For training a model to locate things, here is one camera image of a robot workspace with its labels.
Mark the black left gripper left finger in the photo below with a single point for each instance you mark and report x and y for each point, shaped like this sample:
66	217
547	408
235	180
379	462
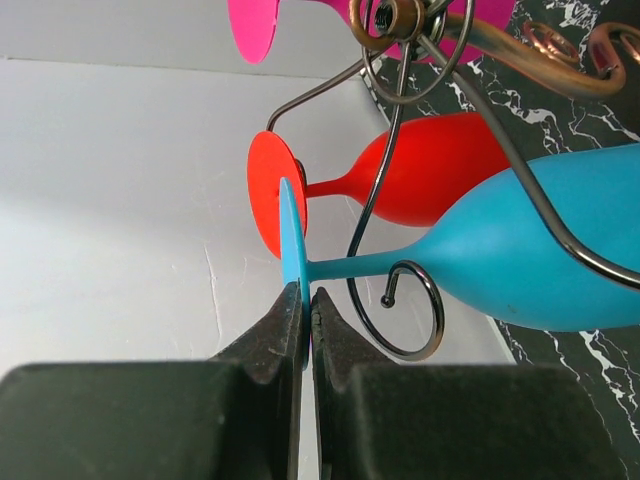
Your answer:
234	416

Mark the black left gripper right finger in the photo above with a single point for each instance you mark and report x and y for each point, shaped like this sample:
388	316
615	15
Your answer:
378	419

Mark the blue wine glass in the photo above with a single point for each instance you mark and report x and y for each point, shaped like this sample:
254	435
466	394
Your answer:
491	250

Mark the red wine glass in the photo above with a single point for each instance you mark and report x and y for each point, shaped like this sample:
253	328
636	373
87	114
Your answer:
436	160

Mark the pink wine glass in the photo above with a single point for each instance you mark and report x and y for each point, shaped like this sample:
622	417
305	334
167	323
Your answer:
254	22

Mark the copper wire wine glass rack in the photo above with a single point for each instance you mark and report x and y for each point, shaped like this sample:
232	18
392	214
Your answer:
550	217

